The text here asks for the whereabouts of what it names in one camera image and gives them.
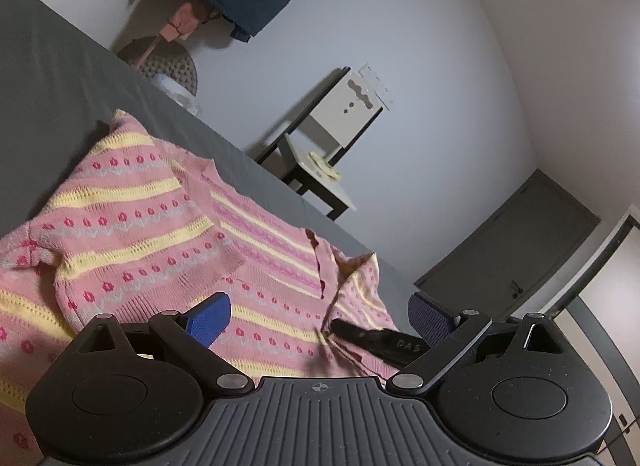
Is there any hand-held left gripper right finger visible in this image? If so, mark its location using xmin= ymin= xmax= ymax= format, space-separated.
xmin=387 ymin=292 xmax=568 ymax=394

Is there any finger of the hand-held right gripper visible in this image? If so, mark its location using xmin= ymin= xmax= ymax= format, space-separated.
xmin=331 ymin=318 xmax=386 ymax=349

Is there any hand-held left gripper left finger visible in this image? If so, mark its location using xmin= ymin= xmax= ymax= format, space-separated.
xmin=55 ymin=292 xmax=255 ymax=392

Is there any pink striped knit sweater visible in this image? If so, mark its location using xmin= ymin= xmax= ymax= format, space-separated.
xmin=0 ymin=108 xmax=401 ymax=466

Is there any grey door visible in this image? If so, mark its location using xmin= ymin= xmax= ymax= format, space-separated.
xmin=414 ymin=169 xmax=601 ymax=321

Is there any yellow item on chair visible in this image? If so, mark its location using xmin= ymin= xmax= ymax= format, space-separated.
xmin=307 ymin=151 xmax=344 ymax=181

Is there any white sliding door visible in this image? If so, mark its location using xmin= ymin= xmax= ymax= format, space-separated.
xmin=545 ymin=213 xmax=640 ymax=452

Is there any white and black chair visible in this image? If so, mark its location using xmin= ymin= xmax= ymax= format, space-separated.
xmin=255 ymin=66 xmax=385 ymax=221

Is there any grey round bumpy cushion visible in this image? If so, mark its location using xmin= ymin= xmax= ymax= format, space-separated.
xmin=116 ymin=36 xmax=199 ymax=96

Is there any pink hanging garment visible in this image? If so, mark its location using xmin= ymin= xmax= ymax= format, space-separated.
xmin=136 ymin=2 xmax=211 ymax=69

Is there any white wall socket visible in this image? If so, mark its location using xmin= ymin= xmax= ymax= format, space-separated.
xmin=359 ymin=62 xmax=398 ymax=109

